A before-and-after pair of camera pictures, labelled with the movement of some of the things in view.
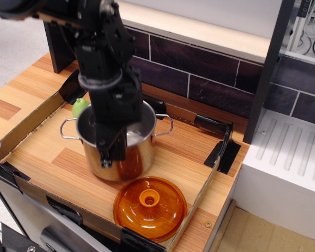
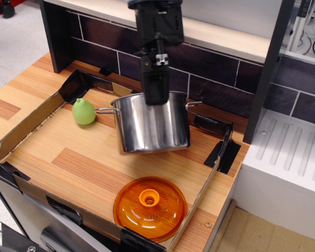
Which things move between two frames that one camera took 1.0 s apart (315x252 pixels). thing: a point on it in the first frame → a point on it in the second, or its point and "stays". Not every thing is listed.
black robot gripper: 115,100 → 160,26
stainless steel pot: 139,154 → 145,129
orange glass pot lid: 154,208 stays
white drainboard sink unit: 283,177 stays
